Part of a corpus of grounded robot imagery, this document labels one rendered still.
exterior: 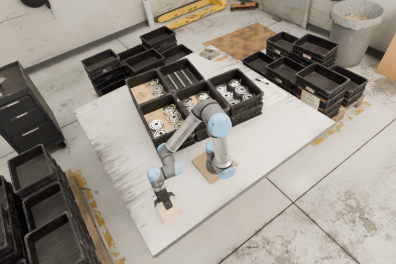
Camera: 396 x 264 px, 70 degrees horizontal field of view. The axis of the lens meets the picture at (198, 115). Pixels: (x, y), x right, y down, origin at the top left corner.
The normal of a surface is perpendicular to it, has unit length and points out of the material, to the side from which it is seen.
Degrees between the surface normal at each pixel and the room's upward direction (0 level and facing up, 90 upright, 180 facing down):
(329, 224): 0
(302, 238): 0
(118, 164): 0
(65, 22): 90
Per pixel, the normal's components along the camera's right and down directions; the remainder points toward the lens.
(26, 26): 0.57, 0.53
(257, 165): -0.11, -0.71
